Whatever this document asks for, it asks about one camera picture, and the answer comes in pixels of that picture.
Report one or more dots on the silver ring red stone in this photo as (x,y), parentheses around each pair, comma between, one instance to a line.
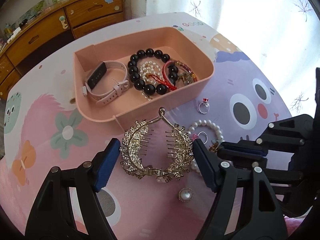
(204,106)

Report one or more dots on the wooden desk with drawers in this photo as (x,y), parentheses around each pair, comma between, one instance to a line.
(60,24)

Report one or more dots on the pearl round brooch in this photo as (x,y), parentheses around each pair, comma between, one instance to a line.
(185,194)

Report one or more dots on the pink plastic jewelry tray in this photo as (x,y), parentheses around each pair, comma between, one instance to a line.
(166,68)

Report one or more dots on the pink strap smart watch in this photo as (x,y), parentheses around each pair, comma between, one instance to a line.
(108,81)

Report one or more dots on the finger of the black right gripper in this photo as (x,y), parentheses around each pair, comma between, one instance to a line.
(240,149)

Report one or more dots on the silver ring pink stone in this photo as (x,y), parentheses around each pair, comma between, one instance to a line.
(201,135)

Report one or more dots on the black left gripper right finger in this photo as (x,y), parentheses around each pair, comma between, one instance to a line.
(245,205)

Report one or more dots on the gold rhinestone hair comb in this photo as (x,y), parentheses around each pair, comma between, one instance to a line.
(156,148)

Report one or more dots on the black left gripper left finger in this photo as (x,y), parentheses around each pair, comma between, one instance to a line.
(67,206)

